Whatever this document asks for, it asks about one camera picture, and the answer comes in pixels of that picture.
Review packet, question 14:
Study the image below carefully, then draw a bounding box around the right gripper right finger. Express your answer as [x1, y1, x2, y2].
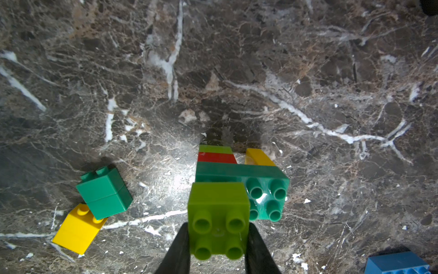
[245, 223, 281, 274]

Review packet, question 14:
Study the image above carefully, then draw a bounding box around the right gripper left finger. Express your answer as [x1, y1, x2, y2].
[155, 223, 190, 274]

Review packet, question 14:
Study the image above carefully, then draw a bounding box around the blue long brick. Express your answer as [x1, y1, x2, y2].
[365, 252, 431, 274]

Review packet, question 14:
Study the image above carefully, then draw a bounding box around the lime green small brick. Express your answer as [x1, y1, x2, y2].
[198, 145, 233, 154]

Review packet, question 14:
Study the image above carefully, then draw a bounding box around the dark green small brick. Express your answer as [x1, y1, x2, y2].
[76, 166, 133, 220]

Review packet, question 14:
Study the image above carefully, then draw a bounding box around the green long brick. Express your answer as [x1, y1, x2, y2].
[195, 162, 290, 222]

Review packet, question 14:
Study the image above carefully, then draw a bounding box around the red small brick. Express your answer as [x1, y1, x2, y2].
[197, 152, 237, 164]

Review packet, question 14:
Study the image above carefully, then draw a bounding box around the yellow small brick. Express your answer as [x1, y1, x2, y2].
[245, 148, 276, 166]

